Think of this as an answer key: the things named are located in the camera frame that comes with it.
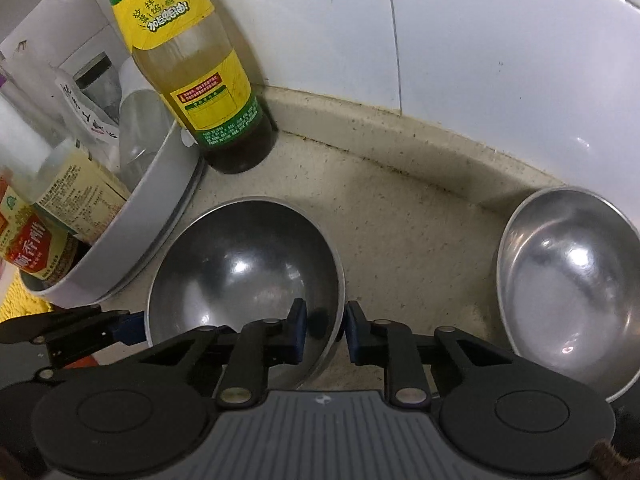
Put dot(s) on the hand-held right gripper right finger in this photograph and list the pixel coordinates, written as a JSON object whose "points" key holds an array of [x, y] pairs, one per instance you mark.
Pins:
{"points": [[353, 332]]}

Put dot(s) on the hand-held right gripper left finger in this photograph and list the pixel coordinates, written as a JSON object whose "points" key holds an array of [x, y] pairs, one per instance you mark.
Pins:
{"points": [[299, 330]]}

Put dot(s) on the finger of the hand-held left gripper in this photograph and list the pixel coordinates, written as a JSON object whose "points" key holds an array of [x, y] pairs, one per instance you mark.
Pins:
{"points": [[50, 322], [127, 327]]}

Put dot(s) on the steel bowl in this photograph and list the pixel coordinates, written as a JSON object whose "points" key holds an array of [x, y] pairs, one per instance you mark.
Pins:
{"points": [[240, 270], [570, 285]]}

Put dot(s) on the yellow chenille mat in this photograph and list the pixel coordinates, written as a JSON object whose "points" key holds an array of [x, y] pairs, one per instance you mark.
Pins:
{"points": [[20, 300]]}

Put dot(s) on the yellow cap vinegar bottle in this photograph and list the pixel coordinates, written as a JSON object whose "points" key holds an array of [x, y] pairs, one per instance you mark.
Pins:
{"points": [[60, 220]]}

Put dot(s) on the white rotating spice rack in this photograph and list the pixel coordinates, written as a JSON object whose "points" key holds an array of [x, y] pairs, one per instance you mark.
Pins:
{"points": [[150, 210]]}

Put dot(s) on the purple label clear bottle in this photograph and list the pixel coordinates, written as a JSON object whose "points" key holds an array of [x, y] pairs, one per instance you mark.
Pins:
{"points": [[100, 110]]}

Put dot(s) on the green yellow label oil bottle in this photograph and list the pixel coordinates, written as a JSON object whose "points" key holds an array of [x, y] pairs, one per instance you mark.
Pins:
{"points": [[200, 60]]}

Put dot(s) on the brown fuzzy sleeve cuff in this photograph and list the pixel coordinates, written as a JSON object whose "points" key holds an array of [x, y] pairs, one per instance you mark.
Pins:
{"points": [[607, 460]]}

